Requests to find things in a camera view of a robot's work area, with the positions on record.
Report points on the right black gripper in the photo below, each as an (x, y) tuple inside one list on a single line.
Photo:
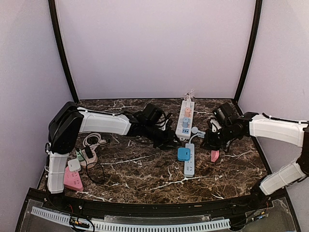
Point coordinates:
[(209, 143)]

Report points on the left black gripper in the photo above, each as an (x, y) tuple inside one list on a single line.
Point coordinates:
[(168, 140)]

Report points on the pink square plug adapter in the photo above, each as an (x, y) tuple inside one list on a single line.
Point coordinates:
[(214, 155)]

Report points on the blue square plug adapter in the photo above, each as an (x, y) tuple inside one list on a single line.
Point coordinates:
[(183, 154)]

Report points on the white multicolour power strip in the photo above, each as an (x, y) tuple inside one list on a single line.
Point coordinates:
[(185, 133)]

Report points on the light blue charger plug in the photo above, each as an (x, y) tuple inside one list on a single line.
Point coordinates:
[(185, 122)]

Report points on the pink charger plug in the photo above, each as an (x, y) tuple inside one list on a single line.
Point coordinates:
[(187, 112)]

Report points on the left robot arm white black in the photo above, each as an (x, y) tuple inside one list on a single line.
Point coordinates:
[(71, 120)]

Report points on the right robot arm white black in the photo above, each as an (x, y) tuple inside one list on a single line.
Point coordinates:
[(261, 125)]

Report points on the pink round socket base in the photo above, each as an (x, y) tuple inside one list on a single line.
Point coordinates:
[(89, 159)]

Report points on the green plug adapter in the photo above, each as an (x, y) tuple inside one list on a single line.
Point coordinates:
[(79, 155)]

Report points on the pink triangular power socket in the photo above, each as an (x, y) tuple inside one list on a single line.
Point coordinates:
[(72, 180)]

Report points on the white square charger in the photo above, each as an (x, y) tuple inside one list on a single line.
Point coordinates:
[(74, 165)]

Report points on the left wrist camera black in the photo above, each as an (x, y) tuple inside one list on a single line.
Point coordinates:
[(151, 114)]

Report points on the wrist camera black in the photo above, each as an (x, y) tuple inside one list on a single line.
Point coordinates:
[(225, 114), (151, 114)]

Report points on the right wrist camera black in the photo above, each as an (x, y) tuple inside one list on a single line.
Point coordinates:
[(225, 114)]

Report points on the white slotted cable duct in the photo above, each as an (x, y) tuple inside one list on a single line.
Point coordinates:
[(133, 224)]

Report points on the black front rail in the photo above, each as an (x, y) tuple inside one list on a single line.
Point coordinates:
[(275, 214)]

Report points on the right black frame post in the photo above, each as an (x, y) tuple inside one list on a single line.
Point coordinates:
[(250, 49)]

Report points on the black frame post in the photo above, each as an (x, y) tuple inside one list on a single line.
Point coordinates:
[(61, 50), (250, 49)]

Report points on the left black frame post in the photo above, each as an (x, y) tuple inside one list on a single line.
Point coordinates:
[(61, 50)]

